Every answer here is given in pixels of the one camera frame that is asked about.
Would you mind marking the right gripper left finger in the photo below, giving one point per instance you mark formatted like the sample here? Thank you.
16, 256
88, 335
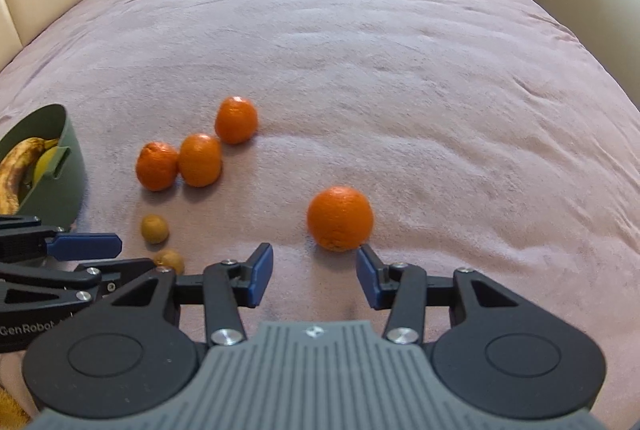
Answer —
139, 347

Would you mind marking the brown kiwi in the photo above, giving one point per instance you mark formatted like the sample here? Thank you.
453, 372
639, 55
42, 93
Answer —
169, 258
154, 229

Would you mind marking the yellow-green apple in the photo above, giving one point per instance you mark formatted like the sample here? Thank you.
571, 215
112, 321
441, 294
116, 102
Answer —
43, 164

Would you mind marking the brown kiwi upper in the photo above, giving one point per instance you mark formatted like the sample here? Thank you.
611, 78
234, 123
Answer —
154, 229

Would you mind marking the large orange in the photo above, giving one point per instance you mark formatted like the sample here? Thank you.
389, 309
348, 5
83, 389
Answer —
340, 219

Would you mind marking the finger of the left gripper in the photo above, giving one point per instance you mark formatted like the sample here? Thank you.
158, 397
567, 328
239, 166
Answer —
29, 288
25, 238

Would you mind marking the mandarin orange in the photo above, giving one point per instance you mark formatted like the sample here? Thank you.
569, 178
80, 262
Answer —
236, 121
157, 166
200, 160

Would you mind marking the brown kiwi lower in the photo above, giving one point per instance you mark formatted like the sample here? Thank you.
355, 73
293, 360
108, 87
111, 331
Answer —
169, 258

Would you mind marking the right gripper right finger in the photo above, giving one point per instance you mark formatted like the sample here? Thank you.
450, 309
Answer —
490, 347

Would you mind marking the green fruit bowl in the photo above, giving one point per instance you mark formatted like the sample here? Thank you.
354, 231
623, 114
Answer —
57, 197

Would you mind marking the pink bed blanket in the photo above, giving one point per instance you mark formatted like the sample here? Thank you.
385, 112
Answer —
481, 131

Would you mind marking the overripe banana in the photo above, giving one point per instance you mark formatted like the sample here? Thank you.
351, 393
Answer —
14, 166

